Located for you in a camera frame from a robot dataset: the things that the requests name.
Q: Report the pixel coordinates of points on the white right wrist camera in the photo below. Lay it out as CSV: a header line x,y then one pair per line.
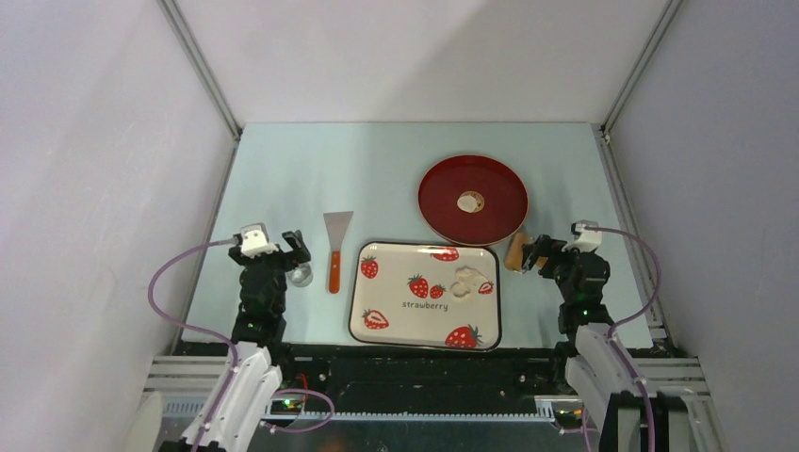
x,y
586,237

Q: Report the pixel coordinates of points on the white dough piece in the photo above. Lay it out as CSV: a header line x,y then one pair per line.
x,y
470,282

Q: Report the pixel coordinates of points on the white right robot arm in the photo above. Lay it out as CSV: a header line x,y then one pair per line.
x,y
591,360

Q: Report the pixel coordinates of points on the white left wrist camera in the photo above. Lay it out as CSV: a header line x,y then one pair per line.
x,y
254,241

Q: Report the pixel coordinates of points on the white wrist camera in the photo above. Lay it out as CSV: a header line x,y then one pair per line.
x,y
254,241
586,237

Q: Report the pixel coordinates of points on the round steel dough cutter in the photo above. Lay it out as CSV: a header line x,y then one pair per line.
x,y
301,276

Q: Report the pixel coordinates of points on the grey slotted cable duct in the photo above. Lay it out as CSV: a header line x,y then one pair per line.
x,y
186,408

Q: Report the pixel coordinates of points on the round dark red tray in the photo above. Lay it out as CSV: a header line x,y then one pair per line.
x,y
506,200

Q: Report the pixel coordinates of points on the wooden dough roller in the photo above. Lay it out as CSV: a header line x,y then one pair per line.
x,y
516,257

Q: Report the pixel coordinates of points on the white strawberry print tray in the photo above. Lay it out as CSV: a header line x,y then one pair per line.
x,y
401,297

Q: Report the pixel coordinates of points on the aluminium frame rail front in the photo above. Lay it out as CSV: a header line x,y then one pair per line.
x,y
195,376

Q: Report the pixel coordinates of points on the right aluminium corner post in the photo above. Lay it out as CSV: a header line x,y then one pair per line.
x,y
641,64

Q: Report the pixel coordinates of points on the aluminium corner post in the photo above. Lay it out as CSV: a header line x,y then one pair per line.
x,y
188,42
641,64

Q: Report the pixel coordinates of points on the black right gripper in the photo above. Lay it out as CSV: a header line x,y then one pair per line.
x,y
530,251

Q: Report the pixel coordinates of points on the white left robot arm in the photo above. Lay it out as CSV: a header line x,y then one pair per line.
x,y
233,410

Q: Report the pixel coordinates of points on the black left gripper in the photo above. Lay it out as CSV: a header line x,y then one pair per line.
x,y
300,254

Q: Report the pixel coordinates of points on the left aluminium corner post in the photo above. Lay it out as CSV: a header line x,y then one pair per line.
x,y
188,42

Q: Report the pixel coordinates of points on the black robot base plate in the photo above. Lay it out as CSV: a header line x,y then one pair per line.
x,y
424,380

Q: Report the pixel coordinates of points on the steel scraper orange handle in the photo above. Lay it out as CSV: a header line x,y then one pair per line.
x,y
337,224

